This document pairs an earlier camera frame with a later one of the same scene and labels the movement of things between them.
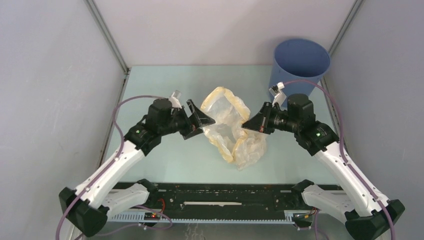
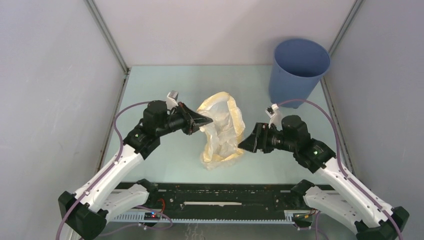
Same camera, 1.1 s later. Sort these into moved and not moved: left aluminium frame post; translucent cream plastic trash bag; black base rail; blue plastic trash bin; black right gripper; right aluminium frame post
Moved: black right gripper; translucent cream plastic trash bag
Not moved: right aluminium frame post; left aluminium frame post; blue plastic trash bin; black base rail
